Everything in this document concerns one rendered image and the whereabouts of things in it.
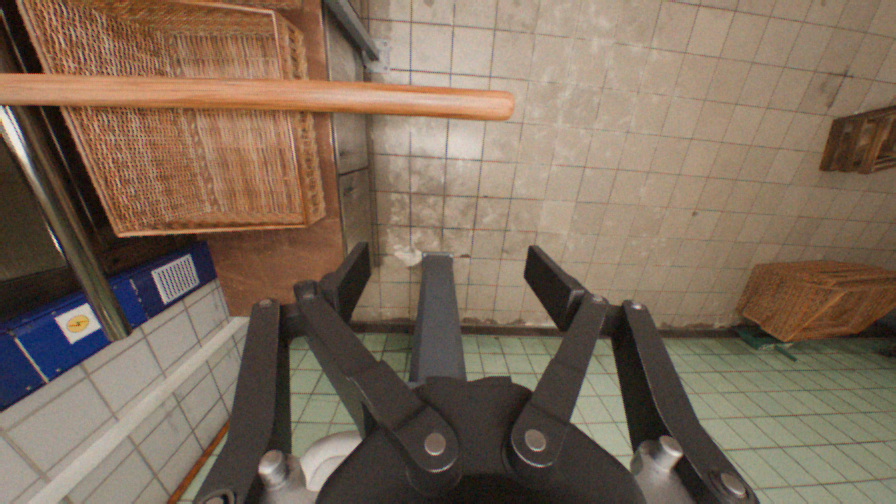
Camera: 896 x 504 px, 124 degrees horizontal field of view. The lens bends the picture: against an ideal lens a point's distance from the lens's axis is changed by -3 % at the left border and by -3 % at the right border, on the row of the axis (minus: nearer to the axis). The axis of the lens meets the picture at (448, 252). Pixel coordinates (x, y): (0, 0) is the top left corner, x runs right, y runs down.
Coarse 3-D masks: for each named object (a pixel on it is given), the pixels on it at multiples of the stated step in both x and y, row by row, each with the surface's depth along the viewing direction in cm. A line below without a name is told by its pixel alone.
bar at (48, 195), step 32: (352, 32) 92; (0, 64) 28; (384, 64) 125; (0, 128) 29; (32, 128) 31; (32, 160) 31; (32, 192) 32; (64, 192) 34; (64, 224) 34; (64, 256) 35; (96, 288) 38
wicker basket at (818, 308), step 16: (784, 288) 160; (800, 288) 152; (816, 288) 145; (832, 288) 138; (848, 288) 134; (864, 288) 133; (880, 288) 151; (784, 304) 161; (800, 304) 153; (816, 304) 145; (832, 304) 170; (848, 304) 165; (864, 304) 158; (880, 304) 151; (800, 320) 153; (816, 320) 175; (864, 320) 158; (784, 336) 162; (800, 336) 164; (816, 336) 162
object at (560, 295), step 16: (528, 256) 21; (544, 256) 19; (528, 272) 21; (544, 272) 18; (560, 272) 16; (544, 288) 18; (560, 288) 16; (576, 288) 15; (544, 304) 18; (560, 304) 16; (576, 304) 15; (560, 320) 16
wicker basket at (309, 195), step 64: (64, 0) 53; (128, 0) 53; (192, 0) 55; (64, 64) 54; (128, 64) 64; (192, 64) 74; (256, 64) 75; (128, 128) 66; (192, 128) 80; (256, 128) 82; (128, 192) 68; (192, 192) 83; (256, 192) 89; (320, 192) 89
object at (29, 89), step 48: (0, 96) 25; (48, 96) 25; (96, 96) 26; (144, 96) 26; (192, 96) 26; (240, 96) 26; (288, 96) 26; (336, 96) 27; (384, 96) 27; (432, 96) 27; (480, 96) 27
